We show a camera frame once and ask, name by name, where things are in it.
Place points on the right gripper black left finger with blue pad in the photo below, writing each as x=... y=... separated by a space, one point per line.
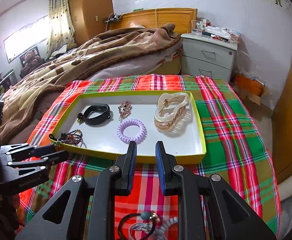
x=85 y=206

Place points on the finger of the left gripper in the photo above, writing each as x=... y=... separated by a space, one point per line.
x=53 y=157
x=41 y=151

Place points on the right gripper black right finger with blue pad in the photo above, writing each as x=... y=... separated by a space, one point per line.
x=208 y=207

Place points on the gold black brooch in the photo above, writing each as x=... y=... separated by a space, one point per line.
x=80 y=118

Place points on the pink rhinestone hair clip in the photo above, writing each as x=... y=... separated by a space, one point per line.
x=124 y=110

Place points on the yellow green shallow tray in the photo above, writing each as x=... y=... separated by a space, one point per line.
x=110 y=139

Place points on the plaid colourful cloth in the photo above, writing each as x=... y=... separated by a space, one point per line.
x=235 y=150

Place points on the black wristband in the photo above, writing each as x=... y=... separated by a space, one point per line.
x=96 y=114

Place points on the cream claw hair clip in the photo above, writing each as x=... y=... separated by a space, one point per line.
x=170 y=107

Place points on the framed teddy picture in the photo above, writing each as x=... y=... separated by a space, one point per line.
x=30 y=61

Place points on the brown patterned blanket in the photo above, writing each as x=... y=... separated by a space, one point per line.
x=98 y=53

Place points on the white paper roll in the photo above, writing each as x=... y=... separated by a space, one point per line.
x=285 y=189

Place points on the orange box on floor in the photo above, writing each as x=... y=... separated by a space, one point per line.
x=249 y=89

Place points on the patterned curtain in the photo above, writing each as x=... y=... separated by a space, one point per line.
x=61 y=29

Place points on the white nightstand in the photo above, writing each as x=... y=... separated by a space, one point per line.
x=203 y=55

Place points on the wooden wardrobe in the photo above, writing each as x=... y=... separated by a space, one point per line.
x=88 y=18

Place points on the clutter on nightstand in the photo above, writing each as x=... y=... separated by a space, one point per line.
x=204 y=27

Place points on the wooden headboard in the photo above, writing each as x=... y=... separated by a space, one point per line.
x=154 y=18

